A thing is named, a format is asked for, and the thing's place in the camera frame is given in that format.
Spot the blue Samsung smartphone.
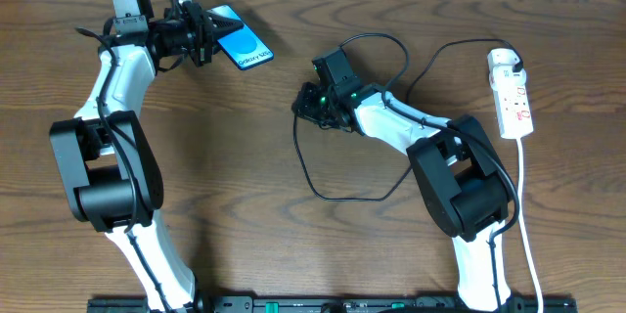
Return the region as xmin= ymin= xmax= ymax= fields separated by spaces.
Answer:
xmin=209 ymin=5 xmax=274 ymax=70

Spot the black USB charging cable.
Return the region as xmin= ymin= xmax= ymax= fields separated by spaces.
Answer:
xmin=291 ymin=37 xmax=524 ymax=203

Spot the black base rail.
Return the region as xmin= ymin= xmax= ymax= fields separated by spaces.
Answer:
xmin=86 ymin=295 xmax=578 ymax=313

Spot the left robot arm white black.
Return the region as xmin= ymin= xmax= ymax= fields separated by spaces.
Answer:
xmin=49 ymin=0 xmax=245 ymax=312

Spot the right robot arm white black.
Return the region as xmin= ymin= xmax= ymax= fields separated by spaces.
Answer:
xmin=292 ymin=46 xmax=520 ymax=312

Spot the white power strip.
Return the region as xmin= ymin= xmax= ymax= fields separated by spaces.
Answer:
xmin=489 ymin=66 xmax=534 ymax=140

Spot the white USB wall charger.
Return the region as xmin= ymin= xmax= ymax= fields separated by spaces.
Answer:
xmin=487 ymin=48 xmax=523 ymax=74

